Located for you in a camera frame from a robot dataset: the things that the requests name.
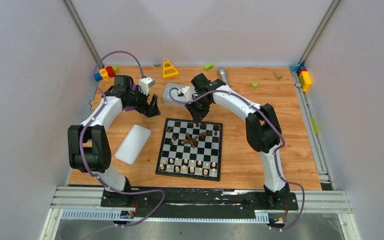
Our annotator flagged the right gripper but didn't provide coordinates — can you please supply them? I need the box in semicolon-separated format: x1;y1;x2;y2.
185;96;212;124

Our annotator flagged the black white chessboard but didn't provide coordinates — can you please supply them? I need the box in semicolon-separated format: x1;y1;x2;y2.
155;118;223;182

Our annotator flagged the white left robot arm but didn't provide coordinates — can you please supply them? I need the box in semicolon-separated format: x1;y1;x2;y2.
67;75;161;207

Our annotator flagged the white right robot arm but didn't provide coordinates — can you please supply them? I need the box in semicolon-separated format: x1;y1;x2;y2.
176;73;290;209

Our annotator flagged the white rectangular box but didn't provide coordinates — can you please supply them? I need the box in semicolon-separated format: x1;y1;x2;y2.
162;83;187;109

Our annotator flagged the purple metronome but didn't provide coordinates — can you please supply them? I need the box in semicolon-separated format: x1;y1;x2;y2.
123;83;136;112

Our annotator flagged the white box lid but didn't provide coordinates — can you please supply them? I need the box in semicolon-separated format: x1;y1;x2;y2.
114;124;152;165

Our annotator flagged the silver microphone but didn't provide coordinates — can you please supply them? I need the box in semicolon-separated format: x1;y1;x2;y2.
217;66;229;85

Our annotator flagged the yellow triangular toy block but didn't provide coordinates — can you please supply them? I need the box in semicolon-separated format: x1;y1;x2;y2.
162;60;180;79

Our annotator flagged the green block in corner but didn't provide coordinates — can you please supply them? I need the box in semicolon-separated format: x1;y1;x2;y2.
112;66;119;74

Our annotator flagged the red cylinder block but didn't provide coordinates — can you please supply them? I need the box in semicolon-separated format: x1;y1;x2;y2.
105;66;116;78

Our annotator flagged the small green cube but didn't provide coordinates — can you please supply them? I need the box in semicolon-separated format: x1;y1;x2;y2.
251;82;258;89

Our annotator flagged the yellow cylinder block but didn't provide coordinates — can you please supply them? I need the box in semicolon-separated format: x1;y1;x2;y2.
99;68;110;80

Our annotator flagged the blue toy block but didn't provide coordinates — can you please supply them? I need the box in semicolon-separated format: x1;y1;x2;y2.
93;72;103;82

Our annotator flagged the brown wooden block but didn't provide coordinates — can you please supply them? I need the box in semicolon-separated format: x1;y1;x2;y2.
273;71;283;80

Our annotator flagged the stacked coloured blocks right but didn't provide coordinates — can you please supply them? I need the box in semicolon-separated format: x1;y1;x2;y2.
289;64;312;92

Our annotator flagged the green block near wall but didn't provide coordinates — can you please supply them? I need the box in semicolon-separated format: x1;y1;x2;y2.
203;62;214;71

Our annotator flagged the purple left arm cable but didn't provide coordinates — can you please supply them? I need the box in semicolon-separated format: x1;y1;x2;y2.
78;50;166;229

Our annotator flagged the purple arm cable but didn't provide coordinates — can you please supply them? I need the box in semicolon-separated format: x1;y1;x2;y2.
168;88;306;232
78;50;166;229

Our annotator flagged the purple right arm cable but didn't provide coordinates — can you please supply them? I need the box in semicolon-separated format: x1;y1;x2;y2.
168;88;306;232

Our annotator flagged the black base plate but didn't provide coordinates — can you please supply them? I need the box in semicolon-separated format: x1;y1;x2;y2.
100;186;299;219

